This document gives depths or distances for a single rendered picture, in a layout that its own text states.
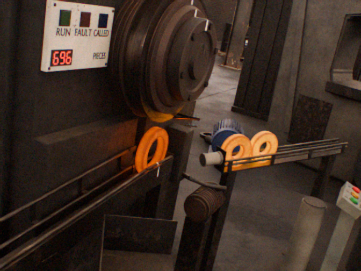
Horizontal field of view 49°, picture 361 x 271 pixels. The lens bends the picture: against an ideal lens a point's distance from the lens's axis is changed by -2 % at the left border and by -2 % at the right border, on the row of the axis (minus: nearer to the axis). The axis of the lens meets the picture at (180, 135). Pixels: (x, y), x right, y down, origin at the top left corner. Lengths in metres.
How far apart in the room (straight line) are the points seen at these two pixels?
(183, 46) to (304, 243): 1.21
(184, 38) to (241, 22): 9.04
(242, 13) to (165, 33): 9.07
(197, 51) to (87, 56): 0.35
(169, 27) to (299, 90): 2.90
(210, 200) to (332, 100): 2.39
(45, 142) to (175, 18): 0.53
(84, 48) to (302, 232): 1.35
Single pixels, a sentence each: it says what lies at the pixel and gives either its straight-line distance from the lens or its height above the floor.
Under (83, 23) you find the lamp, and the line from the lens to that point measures 1.16.
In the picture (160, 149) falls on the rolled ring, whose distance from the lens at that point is 1.54.
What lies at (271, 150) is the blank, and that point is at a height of 0.71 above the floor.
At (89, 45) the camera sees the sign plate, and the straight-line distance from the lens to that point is 1.20.
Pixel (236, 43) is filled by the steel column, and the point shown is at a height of 0.62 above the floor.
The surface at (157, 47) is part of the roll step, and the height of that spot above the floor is 1.15.
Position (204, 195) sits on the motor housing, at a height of 0.53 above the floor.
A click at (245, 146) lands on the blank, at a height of 0.73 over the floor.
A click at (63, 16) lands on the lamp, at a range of 1.10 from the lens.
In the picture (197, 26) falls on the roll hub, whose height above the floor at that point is 1.23.
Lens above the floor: 1.28
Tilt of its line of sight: 18 degrees down
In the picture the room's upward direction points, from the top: 11 degrees clockwise
